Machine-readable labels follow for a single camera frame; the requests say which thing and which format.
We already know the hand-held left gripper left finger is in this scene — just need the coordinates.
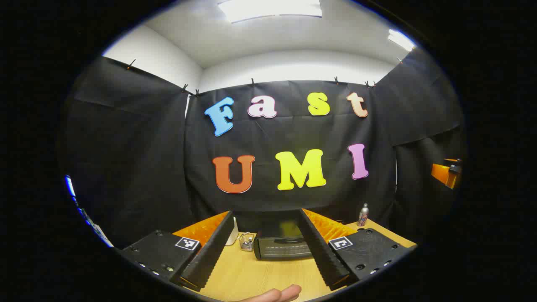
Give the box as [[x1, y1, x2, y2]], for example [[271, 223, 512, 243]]
[[121, 211, 235, 293]]

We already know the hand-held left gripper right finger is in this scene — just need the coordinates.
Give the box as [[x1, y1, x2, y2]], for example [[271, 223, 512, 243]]
[[298, 208, 419, 291]]

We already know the ceiling light panel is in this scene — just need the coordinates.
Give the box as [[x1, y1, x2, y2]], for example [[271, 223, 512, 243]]
[[388, 29, 416, 52]]

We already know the black electric oven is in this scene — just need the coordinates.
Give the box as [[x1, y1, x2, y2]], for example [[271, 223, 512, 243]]
[[253, 218, 314, 261]]

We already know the white boxy appliance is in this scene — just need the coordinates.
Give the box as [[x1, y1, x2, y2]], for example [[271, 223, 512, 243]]
[[226, 217, 240, 246]]

